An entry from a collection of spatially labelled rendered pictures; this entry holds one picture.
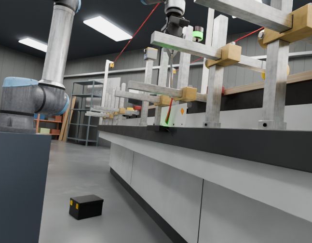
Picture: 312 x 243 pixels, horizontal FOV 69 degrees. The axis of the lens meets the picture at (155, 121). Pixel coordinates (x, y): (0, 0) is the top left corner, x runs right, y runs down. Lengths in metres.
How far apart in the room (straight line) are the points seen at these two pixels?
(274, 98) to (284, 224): 0.43
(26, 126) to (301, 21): 1.14
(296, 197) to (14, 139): 1.08
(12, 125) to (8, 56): 9.45
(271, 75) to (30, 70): 10.57
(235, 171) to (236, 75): 5.36
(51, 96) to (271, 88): 1.09
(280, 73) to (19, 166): 1.10
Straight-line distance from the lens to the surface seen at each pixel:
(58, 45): 1.43
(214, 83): 0.81
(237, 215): 1.02
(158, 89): 0.94
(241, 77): 5.96
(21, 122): 1.25
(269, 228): 0.92
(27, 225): 1.34
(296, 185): 0.58
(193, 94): 0.97
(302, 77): 0.85
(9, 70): 10.57
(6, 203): 1.25
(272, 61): 0.64
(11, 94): 1.27
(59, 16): 1.48
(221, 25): 0.88
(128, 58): 8.00
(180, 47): 0.72
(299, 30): 0.62
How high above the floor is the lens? 0.66
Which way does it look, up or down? 3 degrees up
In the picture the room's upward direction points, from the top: 6 degrees clockwise
